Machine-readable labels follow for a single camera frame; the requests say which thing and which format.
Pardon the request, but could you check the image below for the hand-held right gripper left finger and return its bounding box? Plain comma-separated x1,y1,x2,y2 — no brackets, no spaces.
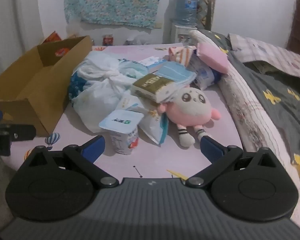
27,135,119,188

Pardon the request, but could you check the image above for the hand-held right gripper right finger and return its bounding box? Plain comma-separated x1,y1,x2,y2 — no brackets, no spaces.
186,135,278,188

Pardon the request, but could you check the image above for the white blue tissue packet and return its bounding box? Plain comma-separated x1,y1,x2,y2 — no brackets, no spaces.
99,110,144,155
117,95,147,113
139,57,168,72

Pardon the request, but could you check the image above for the brown cardboard box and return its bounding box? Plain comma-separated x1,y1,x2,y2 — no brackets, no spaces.
0,35,93,137

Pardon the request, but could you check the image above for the pink plush toy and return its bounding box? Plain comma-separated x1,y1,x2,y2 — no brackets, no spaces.
157,85,222,147

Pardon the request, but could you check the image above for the white yellow flower packet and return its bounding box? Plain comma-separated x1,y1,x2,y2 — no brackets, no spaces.
139,106,169,145

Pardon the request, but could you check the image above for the white blue soft pack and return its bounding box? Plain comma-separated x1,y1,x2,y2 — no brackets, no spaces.
187,55,220,91

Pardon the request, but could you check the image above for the olive green tissue pack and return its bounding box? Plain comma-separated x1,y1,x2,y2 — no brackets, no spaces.
131,73,177,103

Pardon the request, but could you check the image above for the blue checked towel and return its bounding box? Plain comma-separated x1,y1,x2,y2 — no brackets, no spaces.
155,62,197,87

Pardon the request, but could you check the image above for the pink wet wipes pack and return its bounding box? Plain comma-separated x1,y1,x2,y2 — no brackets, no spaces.
196,42,230,74

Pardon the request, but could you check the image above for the orange striped cloth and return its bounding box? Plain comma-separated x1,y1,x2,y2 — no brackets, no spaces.
168,45,198,65

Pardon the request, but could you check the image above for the rolled white fuzzy blanket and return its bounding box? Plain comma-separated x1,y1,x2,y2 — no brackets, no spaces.
189,29,300,225

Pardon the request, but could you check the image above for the white knotted plastic bag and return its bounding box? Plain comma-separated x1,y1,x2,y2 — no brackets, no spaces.
69,51,150,133

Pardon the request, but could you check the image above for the grey quilt yellow print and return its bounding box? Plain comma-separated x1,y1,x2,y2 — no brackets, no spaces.
199,29,300,180

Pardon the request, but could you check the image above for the white curtain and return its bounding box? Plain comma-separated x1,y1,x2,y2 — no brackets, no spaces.
0,0,45,85

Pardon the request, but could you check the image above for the red bag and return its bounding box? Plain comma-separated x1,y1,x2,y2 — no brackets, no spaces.
42,30,62,43

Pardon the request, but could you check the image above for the small red box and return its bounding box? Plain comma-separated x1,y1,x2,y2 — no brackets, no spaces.
102,33,114,46

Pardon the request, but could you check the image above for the plaid pillow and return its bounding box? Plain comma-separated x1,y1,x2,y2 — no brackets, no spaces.
227,33,300,79

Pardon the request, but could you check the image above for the clear plastic bag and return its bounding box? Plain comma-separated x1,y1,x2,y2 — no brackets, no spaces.
126,34,151,46

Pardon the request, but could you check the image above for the white water dispenser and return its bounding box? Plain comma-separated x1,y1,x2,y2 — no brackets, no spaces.
171,23,198,44

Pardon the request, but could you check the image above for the patterned board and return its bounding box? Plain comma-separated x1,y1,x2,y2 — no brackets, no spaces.
197,0,216,31

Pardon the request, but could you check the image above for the blue water bottle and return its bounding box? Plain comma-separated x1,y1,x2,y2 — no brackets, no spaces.
174,0,201,28

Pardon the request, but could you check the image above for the blue floral wall cloth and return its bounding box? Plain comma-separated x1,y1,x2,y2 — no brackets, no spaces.
63,0,171,29

